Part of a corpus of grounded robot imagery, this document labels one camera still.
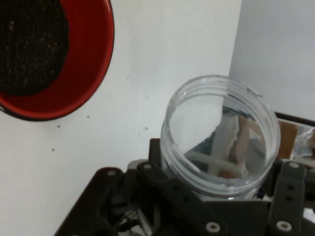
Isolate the clear plastic jar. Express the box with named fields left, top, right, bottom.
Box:
left=160, top=75, right=281, bottom=201

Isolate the black seeds pile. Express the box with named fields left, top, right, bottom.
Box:
left=0, top=0, right=71, bottom=97

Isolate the black stand pole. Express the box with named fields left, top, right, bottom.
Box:
left=274, top=112, right=315, bottom=128

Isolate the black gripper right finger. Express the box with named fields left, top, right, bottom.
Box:
left=264, top=157, right=315, bottom=236

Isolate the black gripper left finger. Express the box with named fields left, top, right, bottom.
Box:
left=55, top=138, right=228, bottom=236

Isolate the small brown cardboard box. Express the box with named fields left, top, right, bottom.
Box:
left=277, top=119, right=299, bottom=160

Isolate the clear plastic bag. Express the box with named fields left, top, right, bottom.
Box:
left=291, top=126, right=315, bottom=159

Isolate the red bowl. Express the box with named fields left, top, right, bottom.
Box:
left=0, top=0, right=115, bottom=121

